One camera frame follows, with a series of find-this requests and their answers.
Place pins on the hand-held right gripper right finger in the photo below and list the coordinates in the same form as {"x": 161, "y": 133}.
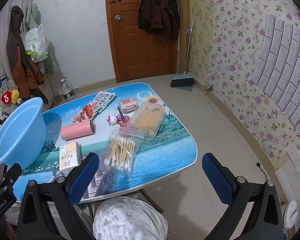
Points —
{"x": 216, "y": 177}

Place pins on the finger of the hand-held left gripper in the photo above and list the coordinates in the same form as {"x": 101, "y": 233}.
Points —
{"x": 10, "y": 176}

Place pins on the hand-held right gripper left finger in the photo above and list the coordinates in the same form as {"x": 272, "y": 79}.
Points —
{"x": 86, "y": 175}

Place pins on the yellow white tissue pack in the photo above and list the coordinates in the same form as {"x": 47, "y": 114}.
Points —
{"x": 68, "y": 156}

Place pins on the bag of cotton swabs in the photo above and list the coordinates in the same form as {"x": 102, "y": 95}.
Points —
{"x": 118, "y": 150}

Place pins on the pink roll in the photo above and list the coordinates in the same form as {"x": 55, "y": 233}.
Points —
{"x": 76, "y": 130}

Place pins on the light blue plastic basin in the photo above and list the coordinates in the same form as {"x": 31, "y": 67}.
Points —
{"x": 17, "y": 130}

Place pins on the pink cat figurine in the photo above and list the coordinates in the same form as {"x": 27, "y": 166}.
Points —
{"x": 113, "y": 118}

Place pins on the red white snack packet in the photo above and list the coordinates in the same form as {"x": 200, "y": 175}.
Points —
{"x": 95, "y": 106}

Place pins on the pink small case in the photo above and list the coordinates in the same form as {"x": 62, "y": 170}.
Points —
{"x": 128, "y": 105}

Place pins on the clear toothpick box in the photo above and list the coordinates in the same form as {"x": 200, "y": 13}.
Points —
{"x": 147, "y": 120}

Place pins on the printed landscape desktop table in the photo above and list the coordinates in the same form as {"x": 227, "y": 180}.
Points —
{"x": 170, "y": 150}

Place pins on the person's left hand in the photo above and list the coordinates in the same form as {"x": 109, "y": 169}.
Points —
{"x": 5, "y": 226}

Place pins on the white crumpled plastic bag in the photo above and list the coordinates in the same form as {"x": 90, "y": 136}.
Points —
{"x": 130, "y": 220}

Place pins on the red plush charm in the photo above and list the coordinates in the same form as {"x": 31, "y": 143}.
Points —
{"x": 6, "y": 97}

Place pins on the yellow plush charm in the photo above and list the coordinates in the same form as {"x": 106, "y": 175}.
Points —
{"x": 16, "y": 96}

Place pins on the white lidded container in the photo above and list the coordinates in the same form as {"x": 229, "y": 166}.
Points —
{"x": 290, "y": 215}

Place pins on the clear water bottle green label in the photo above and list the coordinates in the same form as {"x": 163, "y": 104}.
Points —
{"x": 66, "y": 91}

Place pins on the teal dustpan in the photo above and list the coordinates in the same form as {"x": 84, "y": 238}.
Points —
{"x": 189, "y": 88}

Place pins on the teal broom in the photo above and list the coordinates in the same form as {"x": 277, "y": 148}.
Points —
{"x": 181, "y": 82}

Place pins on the brown orange jacket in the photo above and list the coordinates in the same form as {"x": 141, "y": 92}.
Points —
{"x": 17, "y": 55}

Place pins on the brown wooden door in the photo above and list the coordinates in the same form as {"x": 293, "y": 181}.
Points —
{"x": 140, "y": 50}

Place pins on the white green plastic bag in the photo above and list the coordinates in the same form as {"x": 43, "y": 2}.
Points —
{"x": 36, "y": 42}

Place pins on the light wooden wardrobe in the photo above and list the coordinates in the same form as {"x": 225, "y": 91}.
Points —
{"x": 3, "y": 22}

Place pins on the silver door knob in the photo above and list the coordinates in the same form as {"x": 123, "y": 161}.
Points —
{"x": 117, "y": 17}

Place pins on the pale green jacket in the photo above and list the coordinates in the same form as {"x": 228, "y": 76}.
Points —
{"x": 31, "y": 15}

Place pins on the dark brown jacket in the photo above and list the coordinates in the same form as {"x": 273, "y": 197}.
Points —
{"x": 157, "y": 10}

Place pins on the white wall socket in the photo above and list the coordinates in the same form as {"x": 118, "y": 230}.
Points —
{"x": 293, "y": 155}

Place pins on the brass wall valve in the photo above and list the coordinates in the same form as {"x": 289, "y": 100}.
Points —
{"x": 210, "y": 88}

